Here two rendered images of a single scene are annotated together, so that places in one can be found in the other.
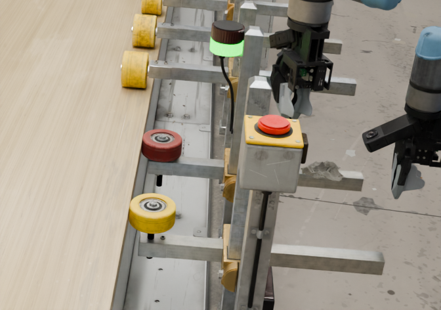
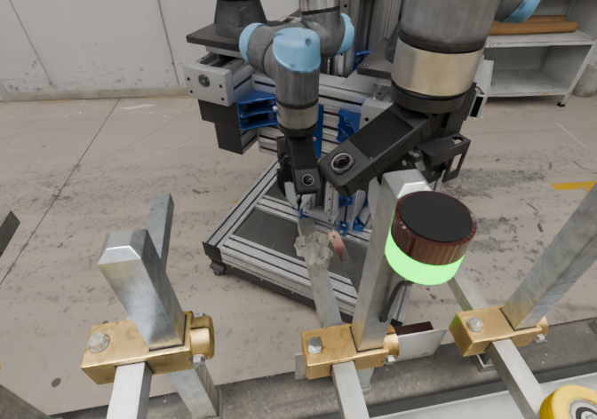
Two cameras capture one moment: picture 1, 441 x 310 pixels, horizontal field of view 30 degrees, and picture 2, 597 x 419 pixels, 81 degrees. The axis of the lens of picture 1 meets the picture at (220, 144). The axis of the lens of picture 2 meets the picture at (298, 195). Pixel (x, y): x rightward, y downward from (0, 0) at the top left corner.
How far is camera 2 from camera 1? 1.58 m
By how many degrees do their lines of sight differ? 77
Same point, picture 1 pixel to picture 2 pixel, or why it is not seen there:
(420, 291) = (107, 301)
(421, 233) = (23, 297)
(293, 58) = (450, 145)
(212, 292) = (453, 383)
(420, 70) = (314, 83)
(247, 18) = (152, 258)
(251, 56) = not seen: hidden behind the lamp
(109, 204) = not seen: outside the picture
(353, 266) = not seen: hidden behind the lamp
